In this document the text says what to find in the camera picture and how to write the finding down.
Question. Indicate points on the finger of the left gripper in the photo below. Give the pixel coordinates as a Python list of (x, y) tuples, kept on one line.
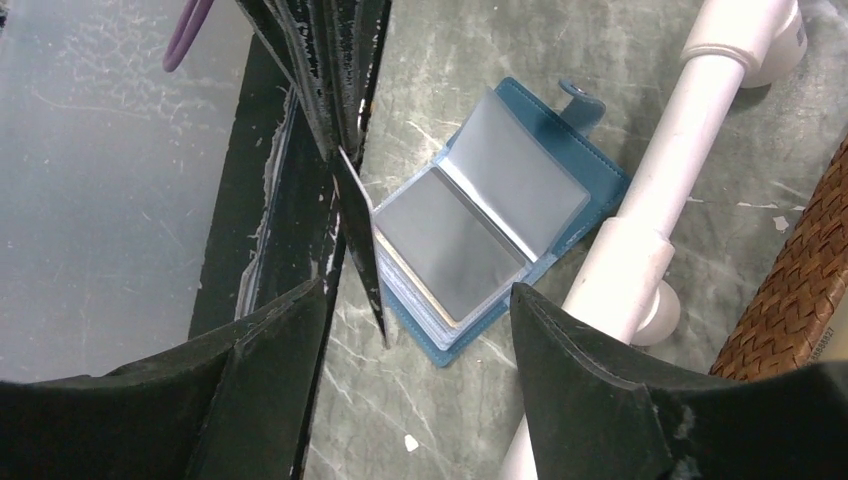
[(330, 51)]

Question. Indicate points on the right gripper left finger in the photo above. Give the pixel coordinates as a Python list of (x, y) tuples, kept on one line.
[(166, 411)]

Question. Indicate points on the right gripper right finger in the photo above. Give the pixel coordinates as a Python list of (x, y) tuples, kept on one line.
[(600, 409)]

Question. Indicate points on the blue card holder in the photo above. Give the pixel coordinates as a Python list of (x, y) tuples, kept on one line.
[(510, 193)]

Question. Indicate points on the black credit card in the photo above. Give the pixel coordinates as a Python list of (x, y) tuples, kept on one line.
[(357, 225)]

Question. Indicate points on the brown wicker divided basket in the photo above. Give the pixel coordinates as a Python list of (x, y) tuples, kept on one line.
[(786, 324)]

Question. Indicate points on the white PVC pipe frame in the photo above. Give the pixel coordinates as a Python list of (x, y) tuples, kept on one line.
[(619, 289)]

